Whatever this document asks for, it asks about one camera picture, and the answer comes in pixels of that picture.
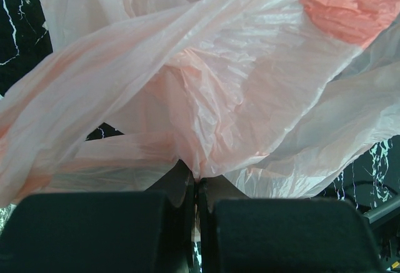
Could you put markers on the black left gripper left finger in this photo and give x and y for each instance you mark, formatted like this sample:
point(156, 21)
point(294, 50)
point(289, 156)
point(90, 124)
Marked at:
point(142, 231)

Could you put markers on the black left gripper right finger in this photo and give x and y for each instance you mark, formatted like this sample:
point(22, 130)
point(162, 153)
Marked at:
point(240, 234)

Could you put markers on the pink plastic bag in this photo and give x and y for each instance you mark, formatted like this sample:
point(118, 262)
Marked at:
point(278, 96)

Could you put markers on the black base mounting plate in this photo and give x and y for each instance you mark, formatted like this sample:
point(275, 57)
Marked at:
point(384, 223)

